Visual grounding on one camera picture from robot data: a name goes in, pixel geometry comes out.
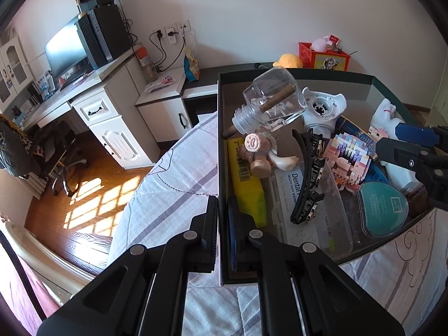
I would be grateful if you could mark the white plug adapter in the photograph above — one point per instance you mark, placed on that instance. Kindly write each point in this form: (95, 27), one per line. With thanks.
(322, 112)

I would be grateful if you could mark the white desk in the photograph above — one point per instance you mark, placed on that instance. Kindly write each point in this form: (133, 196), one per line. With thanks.
(119, 126)

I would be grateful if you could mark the white animal figurine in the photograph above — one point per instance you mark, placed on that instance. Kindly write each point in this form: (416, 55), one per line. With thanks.
(385, 115)

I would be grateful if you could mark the white hutch cabinet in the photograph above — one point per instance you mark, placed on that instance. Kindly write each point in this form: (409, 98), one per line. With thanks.
(14, 66)

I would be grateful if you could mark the pink bed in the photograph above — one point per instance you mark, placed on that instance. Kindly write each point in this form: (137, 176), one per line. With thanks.
(21, 287)

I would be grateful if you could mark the black office chair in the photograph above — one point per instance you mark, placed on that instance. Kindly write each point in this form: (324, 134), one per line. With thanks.
(52, 147)

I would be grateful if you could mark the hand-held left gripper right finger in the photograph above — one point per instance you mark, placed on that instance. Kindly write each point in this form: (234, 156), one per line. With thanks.
(232, 238)

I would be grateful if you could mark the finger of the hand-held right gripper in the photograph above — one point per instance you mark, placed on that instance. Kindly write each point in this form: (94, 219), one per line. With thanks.
(399, 152)
(413, 132)

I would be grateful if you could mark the clear glass bottle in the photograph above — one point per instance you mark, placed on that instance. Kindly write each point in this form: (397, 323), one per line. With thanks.
(276, 101)

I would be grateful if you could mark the pink gift box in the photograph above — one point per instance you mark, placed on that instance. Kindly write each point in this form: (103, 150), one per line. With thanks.
(231, 105)

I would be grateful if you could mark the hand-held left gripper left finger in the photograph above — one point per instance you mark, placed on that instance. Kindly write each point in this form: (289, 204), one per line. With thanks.
(210, 238)

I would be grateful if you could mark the black computer monitor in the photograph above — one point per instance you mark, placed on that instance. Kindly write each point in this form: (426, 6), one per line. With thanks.
(64, 52)

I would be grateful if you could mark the clear dental floss box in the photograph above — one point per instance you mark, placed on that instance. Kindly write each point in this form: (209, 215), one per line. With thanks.
(329, 224)

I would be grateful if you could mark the yellow highlighter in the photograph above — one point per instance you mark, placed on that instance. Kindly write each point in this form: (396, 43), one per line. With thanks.
(248, 189)

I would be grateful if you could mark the pink plush toy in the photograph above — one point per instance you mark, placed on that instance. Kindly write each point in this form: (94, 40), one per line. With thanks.
(320, 43)

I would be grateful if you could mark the white wall socket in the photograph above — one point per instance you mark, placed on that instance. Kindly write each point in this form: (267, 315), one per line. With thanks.
(170, 33)
(184, 26)
(158, 35)

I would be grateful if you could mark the black hair claw clip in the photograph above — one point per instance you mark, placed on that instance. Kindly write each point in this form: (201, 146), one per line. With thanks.
(308, 189)

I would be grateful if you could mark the beige curtain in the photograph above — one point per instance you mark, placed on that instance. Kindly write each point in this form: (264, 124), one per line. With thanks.
(35, 187)

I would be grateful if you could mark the pink tissue pack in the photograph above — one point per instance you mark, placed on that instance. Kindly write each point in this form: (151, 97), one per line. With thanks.
(159, 84)

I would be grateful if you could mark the white power bank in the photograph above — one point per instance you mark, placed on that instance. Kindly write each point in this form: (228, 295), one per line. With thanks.
(400, 178)

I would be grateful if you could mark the teal round case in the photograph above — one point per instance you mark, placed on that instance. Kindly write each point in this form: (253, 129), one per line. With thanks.
(381, 210)

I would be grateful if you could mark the orange capped water bottle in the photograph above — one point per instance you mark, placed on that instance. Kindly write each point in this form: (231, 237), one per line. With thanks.
(147, 64)

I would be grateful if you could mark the grey jacket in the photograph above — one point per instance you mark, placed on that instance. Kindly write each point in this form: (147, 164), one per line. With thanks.
(10, 147)

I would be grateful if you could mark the red storage crate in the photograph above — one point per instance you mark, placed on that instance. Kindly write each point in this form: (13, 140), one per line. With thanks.
(308, 56)

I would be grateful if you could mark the white bedside cabinet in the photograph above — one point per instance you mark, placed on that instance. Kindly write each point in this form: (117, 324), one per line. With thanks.
(164, 112)

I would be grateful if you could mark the black computer tower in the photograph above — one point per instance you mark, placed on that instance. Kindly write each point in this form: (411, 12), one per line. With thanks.
(108, 31)

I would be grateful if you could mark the blue snack bag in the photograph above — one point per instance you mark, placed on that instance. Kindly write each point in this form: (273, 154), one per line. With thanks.
(191, 66)

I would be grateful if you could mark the beige toy figure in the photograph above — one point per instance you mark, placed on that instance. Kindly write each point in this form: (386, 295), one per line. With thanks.
(260, 154)

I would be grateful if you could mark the row of books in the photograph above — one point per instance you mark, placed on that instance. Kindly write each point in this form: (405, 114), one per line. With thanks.
(28, 105)

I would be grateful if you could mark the yellow octopus plush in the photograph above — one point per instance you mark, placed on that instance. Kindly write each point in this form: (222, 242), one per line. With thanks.
(288, 61)

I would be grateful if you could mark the low black and white cabinet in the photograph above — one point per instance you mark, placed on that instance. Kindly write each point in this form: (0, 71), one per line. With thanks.
(206, 75)

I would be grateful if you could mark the red tag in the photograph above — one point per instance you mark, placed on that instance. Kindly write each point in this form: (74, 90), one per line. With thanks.
(333, 38)

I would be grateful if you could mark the pink block figure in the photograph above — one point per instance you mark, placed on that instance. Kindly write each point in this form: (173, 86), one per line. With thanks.
(346, 161)

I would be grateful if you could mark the blue and white box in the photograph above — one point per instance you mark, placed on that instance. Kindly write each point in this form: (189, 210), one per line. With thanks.
(45, 85)

